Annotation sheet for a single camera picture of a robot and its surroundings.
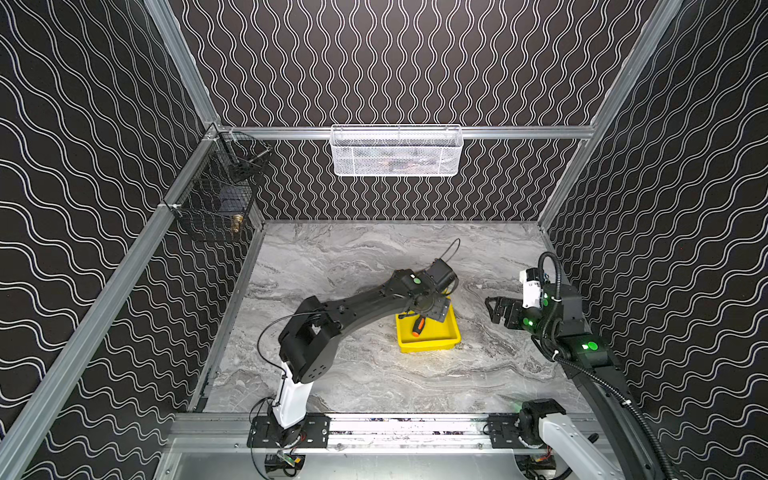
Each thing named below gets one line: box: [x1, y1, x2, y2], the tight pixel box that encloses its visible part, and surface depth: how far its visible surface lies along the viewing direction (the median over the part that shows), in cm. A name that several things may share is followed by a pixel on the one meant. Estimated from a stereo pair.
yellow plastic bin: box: [396, 298, 462, 353], surface depth 90 cm
